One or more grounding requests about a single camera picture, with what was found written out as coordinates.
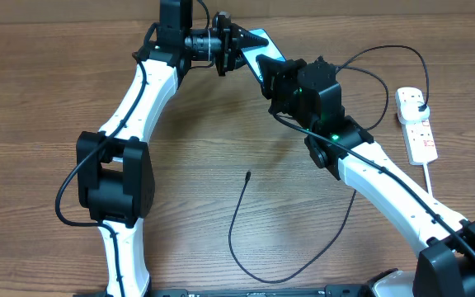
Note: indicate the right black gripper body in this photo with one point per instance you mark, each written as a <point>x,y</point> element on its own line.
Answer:
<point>284,99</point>

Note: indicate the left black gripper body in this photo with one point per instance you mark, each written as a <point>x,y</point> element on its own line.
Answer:
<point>224,60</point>

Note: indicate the Galaxy S24 smartphone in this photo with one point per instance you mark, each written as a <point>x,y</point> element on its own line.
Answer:
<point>270,50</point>

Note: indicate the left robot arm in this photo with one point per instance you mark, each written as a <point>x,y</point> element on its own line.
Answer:
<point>114,171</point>

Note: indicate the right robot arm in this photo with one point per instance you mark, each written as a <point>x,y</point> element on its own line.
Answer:
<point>443,240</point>

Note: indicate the white charger plug adapter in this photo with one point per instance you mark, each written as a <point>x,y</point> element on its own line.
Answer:
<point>410,112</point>

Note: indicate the white power strip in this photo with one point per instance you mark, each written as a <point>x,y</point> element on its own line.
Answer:
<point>419,139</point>

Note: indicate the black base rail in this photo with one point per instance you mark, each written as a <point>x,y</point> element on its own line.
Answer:
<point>344,290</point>

